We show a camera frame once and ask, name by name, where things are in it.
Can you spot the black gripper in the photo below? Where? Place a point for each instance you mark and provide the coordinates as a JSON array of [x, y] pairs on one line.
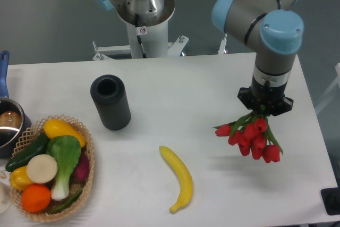
[[270, 101]]

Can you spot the red tulip bouquet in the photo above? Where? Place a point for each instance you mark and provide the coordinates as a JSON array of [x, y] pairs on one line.
[[253, 136]]

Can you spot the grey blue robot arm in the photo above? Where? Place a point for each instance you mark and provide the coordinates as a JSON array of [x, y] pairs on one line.
[[267, 27]]

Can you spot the dark grey ribbed vase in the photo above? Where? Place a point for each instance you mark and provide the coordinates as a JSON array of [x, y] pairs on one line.
[[109, 96]]

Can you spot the black device at edge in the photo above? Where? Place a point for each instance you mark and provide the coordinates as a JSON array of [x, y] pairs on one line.
[[330, 198]]

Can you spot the yellow banana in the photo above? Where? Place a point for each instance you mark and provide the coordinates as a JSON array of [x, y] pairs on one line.
[[184, 177]]

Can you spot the purple sweet potato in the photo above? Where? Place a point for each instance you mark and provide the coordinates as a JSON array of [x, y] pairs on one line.
[[82, 169]]

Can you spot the green bok choy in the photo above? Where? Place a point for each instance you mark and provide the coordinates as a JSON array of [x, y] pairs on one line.
[[66, 151]]

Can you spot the yellow squash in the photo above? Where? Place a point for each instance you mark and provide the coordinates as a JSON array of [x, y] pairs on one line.
[[54, 128]]

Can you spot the woven wicker basket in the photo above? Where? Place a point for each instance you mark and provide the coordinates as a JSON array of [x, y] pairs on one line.
[[28, 137]]

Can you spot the green chili pepper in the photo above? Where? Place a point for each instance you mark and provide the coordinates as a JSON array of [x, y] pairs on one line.
[[66, 204]]

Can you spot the green cucumber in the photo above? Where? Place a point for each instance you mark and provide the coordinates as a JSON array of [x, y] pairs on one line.
[[22, 158]]

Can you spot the cream round bun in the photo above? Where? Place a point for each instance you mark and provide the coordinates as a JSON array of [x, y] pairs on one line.
[[42, 168]]

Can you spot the orange fruit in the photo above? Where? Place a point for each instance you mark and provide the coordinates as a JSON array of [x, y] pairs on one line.
[[35, 198]]

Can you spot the yellow bell pepper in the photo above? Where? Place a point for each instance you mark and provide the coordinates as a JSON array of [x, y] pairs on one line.
[[19, 179]]

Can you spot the white frame at right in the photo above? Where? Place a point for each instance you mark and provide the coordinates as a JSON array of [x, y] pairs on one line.
[[328, 94]]

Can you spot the blue handled saucepan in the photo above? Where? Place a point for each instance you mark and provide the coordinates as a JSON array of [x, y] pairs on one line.
[[14, 120]]

